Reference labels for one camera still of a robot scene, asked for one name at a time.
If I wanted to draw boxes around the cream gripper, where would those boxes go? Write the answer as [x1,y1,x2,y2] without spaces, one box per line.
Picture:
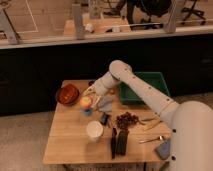
[82,84,106,98]

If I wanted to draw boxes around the yellow red apple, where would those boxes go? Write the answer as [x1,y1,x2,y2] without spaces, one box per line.
[80,96,92,109]

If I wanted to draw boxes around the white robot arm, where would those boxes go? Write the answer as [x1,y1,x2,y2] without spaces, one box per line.
[82,60,213,171]

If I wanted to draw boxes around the small metal cup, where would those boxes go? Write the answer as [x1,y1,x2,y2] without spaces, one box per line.
[88,80,95,86]

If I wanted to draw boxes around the blue plastic cup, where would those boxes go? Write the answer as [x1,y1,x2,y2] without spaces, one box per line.
[82,108,93,116]

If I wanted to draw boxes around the white paper cup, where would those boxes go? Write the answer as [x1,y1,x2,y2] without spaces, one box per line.
[86,121,104,142]

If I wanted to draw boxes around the light blue cloth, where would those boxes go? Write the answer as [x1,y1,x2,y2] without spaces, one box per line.
[98,96,113,112]

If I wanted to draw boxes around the orange carrot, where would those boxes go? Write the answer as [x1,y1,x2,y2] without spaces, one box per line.
[109,88,115,95]

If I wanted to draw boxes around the brown wooden bowl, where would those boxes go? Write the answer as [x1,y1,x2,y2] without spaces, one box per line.
[55,84,79,106]

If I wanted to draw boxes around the small black clip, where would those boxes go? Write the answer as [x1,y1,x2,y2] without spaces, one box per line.
[100,113,111,126]

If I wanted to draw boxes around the green plastic bin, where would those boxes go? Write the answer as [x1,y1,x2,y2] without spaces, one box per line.
[119,72,170,105]

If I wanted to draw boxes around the bunch of dark grapes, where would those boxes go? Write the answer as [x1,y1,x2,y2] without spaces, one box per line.
[116,112,138,130]

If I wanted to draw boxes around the black rectangular remote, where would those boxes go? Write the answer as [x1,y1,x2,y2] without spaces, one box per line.
[116,130,129,155]

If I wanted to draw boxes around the metal spoon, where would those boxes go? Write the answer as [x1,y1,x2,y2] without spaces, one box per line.
[139,136,166,144]

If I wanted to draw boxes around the black office chair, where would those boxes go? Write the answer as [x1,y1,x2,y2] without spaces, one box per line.
[103,0,206,25]

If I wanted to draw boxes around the blue sponge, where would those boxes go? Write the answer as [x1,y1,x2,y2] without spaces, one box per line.
[155,140,170,160]

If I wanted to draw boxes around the black handled knife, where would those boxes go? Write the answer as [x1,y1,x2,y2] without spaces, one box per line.
[111,127,117,159]

